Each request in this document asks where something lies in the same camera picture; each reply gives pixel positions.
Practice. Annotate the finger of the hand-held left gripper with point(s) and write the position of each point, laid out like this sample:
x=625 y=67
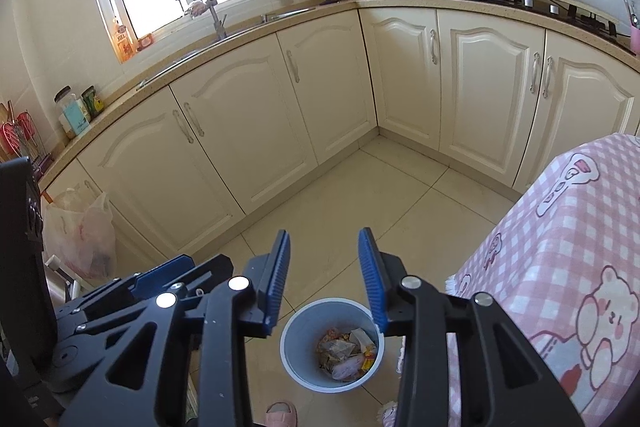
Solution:
x=160 y=274
x=210 y=269

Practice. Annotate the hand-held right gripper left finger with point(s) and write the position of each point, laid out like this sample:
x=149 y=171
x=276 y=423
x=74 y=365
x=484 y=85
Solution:
x=277 y=282

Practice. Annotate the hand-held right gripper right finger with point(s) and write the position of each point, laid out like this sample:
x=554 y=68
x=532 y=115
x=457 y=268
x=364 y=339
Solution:
x=372 y=287

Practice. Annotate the grey trash bin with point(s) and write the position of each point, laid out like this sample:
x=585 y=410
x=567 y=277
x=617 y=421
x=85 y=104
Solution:
x=300 y=332

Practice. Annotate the white plastic shopping bag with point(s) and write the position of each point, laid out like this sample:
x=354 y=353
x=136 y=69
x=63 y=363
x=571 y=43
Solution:
x=80 y=232

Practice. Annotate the teal packet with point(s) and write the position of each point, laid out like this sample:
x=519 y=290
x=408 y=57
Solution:
x=76 y=119

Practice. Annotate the glass jar black lid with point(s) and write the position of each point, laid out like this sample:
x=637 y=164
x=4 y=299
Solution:
x=62 y=97

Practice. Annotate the green packet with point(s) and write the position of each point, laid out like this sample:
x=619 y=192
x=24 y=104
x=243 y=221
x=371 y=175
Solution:
x=92 y=102

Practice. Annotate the pink checked tablecloth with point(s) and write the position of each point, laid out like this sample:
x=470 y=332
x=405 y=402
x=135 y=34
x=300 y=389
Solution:
x=550 y=257

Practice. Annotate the orange bottle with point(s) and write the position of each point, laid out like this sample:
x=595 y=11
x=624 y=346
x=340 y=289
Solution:
x=124 y=44

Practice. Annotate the small orange box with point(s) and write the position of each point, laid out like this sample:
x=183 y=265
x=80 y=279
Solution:
x=146 y=42

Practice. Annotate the steel faucet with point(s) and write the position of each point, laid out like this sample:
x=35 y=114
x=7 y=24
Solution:
x=217 y=24

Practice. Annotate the steel sink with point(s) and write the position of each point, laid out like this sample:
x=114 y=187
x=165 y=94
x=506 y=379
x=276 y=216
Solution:
x=280 y=14

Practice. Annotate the black gas stove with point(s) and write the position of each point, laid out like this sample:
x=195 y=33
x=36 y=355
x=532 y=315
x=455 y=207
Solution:
x=540 y=2

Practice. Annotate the pink utensil holder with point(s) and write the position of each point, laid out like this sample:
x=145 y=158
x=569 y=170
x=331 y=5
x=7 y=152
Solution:
x=635 y=41

